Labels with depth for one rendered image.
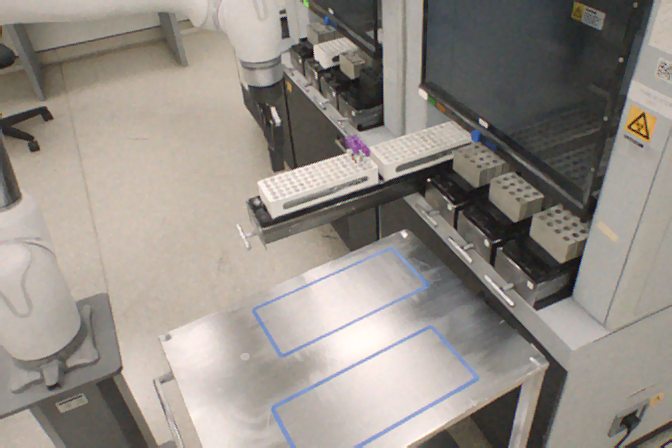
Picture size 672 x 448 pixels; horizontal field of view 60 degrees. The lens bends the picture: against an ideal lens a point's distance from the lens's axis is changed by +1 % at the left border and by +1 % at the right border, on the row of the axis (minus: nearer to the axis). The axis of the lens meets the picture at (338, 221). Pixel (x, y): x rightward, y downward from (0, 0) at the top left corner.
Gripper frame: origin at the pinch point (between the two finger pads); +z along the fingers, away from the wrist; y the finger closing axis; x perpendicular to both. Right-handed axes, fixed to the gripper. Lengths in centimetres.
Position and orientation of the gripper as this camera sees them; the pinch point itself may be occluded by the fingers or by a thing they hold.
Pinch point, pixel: (276, 157)
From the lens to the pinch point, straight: 140.8
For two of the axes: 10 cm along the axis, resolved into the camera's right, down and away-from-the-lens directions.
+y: -4.1, -5.6, 7.2
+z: 0.7, 7.7, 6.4
